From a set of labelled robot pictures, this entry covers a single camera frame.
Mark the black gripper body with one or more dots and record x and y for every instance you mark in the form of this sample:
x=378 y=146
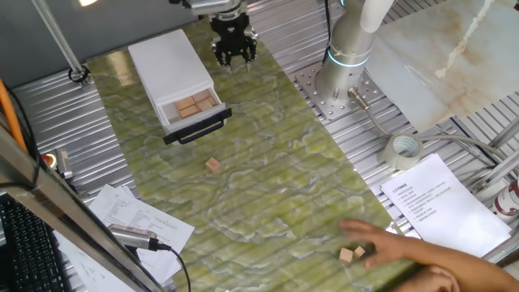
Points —
x=231 y=32

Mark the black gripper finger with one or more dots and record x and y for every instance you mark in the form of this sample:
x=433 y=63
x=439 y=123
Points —
x=220 y=52
x=251 y=48

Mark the white drawer cabinet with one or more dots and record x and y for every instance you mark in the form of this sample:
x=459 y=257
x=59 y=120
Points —
x=170 y=65

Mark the person's right forearm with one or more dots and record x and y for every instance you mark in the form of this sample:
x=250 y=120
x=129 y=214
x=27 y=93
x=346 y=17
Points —
x=466 y=263

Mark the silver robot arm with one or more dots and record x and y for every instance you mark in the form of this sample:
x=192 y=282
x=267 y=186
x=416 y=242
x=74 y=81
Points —
x=348 y=61

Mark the person's right hand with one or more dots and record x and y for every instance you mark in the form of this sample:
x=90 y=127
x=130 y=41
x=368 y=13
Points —
x=389 y=245

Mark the person's left hand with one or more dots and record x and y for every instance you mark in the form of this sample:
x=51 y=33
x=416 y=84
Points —
x=425 y=282

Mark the green marble pattern mat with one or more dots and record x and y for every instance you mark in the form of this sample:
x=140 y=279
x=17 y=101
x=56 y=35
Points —
x=263 y=182

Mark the aluminium pole with base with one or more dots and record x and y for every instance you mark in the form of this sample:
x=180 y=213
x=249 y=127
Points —
x=61 y=38

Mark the clear tape roll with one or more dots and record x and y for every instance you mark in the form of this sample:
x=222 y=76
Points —
x=391 y=156

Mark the printed paper sheet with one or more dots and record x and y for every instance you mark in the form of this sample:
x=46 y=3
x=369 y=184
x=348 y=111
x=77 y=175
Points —
x=154 y=227
x=85 y=267

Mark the emergency stop button box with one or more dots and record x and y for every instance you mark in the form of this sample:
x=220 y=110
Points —
x=63 y=162

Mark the beige marble board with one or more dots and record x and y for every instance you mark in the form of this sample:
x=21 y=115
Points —
x=446 y=61

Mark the white instruction sheet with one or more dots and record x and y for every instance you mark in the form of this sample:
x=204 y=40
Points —
x=446 y=207

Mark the black keyboard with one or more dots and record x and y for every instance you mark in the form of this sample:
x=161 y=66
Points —
x=28 y=251

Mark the red and white can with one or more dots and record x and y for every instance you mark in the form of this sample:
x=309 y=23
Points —
x=509 y=200

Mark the grey wrist mount block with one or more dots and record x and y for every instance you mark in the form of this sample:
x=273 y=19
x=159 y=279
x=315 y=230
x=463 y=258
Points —
x=207 y=5

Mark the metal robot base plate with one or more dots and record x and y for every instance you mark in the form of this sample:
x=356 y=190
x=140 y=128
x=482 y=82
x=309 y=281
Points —
x=312 y=93

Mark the silver finned camera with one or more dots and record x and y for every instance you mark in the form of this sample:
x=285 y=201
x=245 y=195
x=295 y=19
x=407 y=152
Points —
x=129 y=236

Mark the aluminium frame bar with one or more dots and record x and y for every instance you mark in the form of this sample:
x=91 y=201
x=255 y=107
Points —
x=498 y=170
x=504 y=251
x=61 y=203
x=504 y=134

